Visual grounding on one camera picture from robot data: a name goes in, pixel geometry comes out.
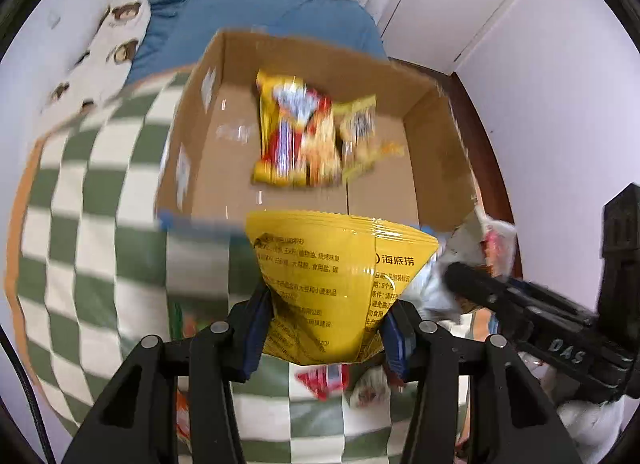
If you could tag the grey white snack packet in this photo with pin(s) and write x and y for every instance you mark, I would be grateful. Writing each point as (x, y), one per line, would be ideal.
(480, 239)

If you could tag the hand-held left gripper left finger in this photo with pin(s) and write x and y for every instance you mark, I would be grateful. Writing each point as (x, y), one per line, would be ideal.
(252, 339)

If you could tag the white cloth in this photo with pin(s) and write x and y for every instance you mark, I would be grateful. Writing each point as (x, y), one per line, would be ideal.
(590, 424)

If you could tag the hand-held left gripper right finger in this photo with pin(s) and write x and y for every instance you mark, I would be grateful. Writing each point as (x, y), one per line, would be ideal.
(395, 344)

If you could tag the white bear print pillow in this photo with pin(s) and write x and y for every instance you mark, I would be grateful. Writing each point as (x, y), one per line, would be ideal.
(100, 58)

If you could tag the blue bedsheet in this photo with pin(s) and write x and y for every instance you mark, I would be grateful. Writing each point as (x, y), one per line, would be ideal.
(210, 18)

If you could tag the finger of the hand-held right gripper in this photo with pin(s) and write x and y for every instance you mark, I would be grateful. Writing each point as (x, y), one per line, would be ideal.
(475, 281)

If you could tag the cardboard box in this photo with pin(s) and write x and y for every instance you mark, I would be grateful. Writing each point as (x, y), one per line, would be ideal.
(380, 183)

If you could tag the green white checkered blanket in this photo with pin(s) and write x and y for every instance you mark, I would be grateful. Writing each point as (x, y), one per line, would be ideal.
(100, 244)

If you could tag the yellow red noodle packet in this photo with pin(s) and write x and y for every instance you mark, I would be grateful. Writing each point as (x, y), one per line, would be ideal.
(295, 138)

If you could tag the white red snack packet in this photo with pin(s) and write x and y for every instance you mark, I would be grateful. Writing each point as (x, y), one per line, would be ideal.
(370, 389)

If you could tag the yellow snack bag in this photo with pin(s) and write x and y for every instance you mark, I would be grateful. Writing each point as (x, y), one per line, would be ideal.
(320, 284)

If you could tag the white door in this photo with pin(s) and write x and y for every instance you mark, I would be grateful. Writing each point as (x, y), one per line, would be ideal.
(465, 3)

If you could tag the orange snack packet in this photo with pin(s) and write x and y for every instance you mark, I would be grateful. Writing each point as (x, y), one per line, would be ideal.
(183, 414)

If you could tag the white wall socket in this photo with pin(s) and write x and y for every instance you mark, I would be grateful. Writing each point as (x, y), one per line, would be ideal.
(53, 18)

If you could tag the beige cartoon snack packet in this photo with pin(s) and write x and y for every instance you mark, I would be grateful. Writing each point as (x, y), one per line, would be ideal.
(357, 128)

